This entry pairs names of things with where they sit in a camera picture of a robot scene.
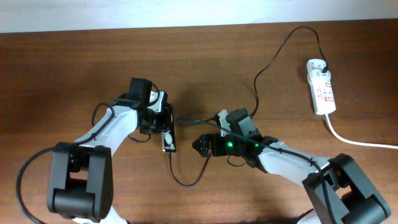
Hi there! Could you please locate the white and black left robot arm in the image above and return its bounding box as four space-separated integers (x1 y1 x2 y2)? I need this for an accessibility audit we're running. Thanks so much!
47 78 176 223

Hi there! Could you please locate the black charger cable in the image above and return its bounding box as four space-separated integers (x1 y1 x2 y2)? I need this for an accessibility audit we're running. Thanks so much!
167 26 329 188

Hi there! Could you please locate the white USB charger plug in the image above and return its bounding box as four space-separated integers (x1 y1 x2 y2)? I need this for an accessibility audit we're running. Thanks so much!
307 59 331 85

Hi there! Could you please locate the white power strip cord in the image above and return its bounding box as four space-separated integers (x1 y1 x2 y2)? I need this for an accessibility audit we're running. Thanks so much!
322 113 398 150

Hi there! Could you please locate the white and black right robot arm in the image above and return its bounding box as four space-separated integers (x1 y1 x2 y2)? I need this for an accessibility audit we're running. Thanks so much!
192 108 391 224

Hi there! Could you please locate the black Galaxy smartphone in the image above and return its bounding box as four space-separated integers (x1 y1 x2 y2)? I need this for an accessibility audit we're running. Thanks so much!
162 103 177 153

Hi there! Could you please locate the white power strip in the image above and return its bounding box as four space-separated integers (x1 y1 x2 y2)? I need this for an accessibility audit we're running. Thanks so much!
306 58 337 116

